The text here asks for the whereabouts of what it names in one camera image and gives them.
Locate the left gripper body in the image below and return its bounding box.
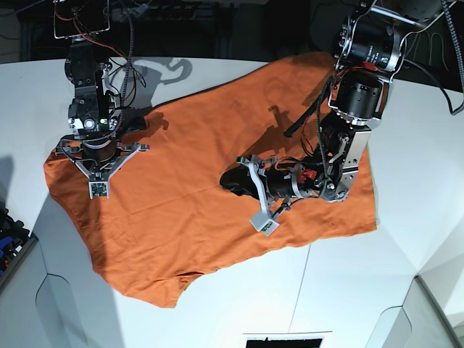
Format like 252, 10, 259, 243
235, 154, 284, 220

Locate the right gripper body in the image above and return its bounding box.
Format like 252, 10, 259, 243
56, 139, 149, 182

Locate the orange t-shirt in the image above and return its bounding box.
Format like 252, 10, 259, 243
43, 53, 376, 308

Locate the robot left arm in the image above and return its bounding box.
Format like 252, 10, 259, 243
220, 1, 462, 221

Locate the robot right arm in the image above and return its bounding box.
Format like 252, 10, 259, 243
53, 1, 149, 196

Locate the blue black clutter bin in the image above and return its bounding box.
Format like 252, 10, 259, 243
0, 202, 31, 276

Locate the grey left side panel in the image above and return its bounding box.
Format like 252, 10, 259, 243
1, 239, 89, 347

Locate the grey panel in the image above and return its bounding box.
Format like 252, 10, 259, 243
366, 275, 463, 348
1, 239, 89, 347

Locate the grey right side panel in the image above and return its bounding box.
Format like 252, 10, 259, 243
366, 275, 463, 348

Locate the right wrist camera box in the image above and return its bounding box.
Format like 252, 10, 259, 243
88, 181, 109, 199

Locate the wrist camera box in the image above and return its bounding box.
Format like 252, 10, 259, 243
249, 211, 279, 236
88, 181, 109, 199

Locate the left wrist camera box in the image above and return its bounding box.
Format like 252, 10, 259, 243
249, 211, 279, 236

